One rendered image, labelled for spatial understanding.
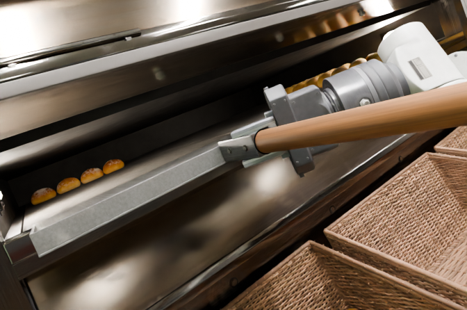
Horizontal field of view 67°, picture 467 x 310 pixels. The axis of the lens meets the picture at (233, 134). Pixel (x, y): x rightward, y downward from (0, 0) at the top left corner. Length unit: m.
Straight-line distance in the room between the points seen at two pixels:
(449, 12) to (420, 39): 1.39
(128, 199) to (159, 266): 0.35
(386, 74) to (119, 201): 0.36
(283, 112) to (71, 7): 0.55
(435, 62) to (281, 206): 0.56
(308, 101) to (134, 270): 0.51
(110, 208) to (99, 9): 0.50
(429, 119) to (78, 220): 0.38
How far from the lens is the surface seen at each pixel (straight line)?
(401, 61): 0.49
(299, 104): 0.45
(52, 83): 0.62
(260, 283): 0.89
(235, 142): 0.47
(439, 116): 0.29
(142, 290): 0.79
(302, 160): 0.45
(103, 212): 0.46
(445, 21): 1.91
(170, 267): 0.80
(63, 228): 0.46
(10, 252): 0.75
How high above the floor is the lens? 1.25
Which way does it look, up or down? 4 degrees down
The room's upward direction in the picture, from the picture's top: 22 degrees counter-clockwise
